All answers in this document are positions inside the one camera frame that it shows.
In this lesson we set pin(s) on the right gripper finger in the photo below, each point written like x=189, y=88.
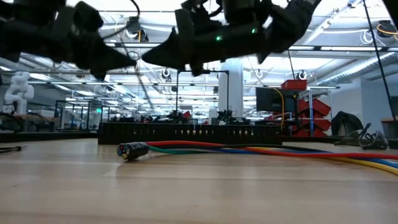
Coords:
x=164, y=54

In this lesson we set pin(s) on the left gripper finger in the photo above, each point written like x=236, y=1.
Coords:
x=112, y=57

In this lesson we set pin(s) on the black tape bundle wrap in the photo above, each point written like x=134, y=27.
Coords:
x=133, y=151

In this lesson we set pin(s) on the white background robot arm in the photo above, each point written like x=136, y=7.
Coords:
x=20, y=90

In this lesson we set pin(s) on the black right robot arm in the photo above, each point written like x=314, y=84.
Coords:
x=289, y=25

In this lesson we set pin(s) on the small hanging reel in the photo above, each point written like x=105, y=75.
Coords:
x=166, y=73
x=302, y=74

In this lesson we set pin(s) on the white pillar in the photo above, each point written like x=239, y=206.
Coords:
x=235, y=93

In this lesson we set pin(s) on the black monitor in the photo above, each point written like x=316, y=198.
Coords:
x=270, y=99

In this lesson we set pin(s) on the small black background robot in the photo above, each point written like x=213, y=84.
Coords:
x=225, y=116

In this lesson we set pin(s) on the red box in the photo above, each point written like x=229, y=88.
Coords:
x=293, y=84

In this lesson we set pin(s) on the red storage bin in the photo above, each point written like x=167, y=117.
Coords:
x=317, y=126
x=317, y=107

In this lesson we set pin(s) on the metal shelf rack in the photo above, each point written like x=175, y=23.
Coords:
x=311, y=124

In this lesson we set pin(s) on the black bag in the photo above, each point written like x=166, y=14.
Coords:
x=345, y=123

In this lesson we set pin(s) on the thin black pole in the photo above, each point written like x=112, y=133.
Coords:
x=377, y=53

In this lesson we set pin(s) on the clear safety glasses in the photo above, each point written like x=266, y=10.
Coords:
x=367, y=138

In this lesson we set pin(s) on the grey bin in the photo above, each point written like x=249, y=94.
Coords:
x=390, y=129

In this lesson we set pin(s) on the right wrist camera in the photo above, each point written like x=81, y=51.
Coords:
x=202, y=15

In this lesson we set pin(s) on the black workstation frame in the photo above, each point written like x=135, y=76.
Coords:
x=56, y=115

